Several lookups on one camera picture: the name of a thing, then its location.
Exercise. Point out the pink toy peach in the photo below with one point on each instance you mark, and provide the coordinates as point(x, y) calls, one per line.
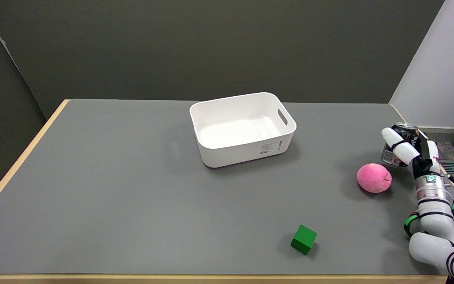
point(373, 178)

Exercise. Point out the green wooden cube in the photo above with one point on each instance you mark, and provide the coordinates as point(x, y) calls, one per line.
point(302, 239)

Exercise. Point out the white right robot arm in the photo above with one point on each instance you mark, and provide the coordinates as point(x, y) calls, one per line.
point(434, 221)

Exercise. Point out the black soda can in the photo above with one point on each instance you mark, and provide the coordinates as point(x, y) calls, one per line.
point(406, 128)

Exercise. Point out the white plastic storage bin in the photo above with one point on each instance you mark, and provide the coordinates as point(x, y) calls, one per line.
point(227, 154)

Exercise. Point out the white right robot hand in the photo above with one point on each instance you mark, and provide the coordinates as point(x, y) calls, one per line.
point(405, 150)

